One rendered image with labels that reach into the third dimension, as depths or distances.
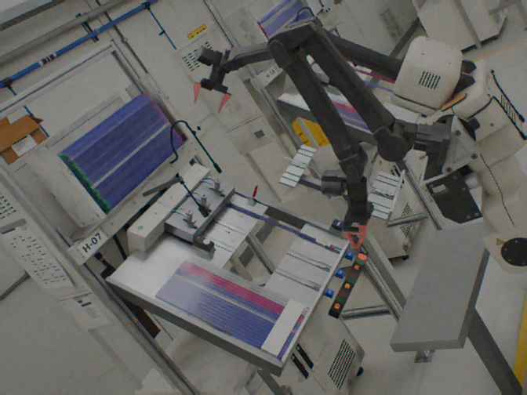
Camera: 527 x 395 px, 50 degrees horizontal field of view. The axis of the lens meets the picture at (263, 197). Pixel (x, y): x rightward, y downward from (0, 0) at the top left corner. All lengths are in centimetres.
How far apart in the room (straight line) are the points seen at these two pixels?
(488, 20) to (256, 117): 369
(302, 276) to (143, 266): 60
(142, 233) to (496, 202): 124
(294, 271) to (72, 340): 187
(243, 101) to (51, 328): 175
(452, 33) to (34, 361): 505
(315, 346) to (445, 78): 143
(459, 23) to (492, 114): 491
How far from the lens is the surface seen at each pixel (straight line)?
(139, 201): 223
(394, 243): 333
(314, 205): 337
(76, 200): 211
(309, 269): 220
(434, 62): 155
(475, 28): 643
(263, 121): 318
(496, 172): 170
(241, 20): 311
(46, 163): 210
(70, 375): 368
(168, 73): 468
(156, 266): 216
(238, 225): 232
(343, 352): 272
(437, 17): 646
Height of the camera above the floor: 174
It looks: 17 degrees down
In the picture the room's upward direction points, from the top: 34 degrees counter-clockwise
